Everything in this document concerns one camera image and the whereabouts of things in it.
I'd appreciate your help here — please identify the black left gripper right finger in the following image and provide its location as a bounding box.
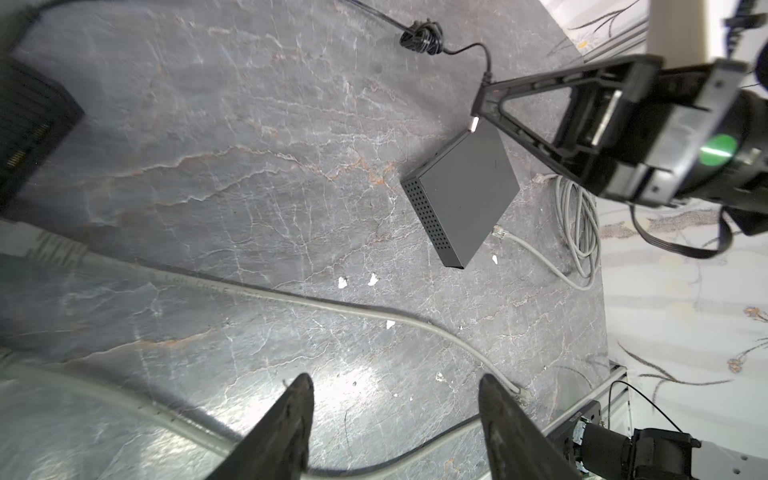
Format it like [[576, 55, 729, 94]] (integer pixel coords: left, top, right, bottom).
[[478, 374, 580, 480]]

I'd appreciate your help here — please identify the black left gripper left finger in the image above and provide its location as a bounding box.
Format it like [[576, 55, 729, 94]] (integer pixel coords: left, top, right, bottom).
[[207, 373, 315, 480]]

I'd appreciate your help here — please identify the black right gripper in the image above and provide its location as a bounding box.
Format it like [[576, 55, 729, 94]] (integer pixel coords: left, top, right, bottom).
[[471, 54, 750, 207]]

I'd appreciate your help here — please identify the grey network switch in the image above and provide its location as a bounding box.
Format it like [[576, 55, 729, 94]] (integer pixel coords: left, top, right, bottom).
[[401, 120, 520, 269]]

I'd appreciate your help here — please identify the black ribbed network switch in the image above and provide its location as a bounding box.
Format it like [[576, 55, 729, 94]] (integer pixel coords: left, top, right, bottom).
[[1, 55, 84, 207]]

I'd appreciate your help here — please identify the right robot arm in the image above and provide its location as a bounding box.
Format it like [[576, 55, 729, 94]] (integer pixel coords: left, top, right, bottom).
[[472, 1, 767, 260]]

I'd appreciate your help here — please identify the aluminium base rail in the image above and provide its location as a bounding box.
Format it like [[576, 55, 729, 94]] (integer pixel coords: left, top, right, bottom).
[[542, 364, 633, 461]]

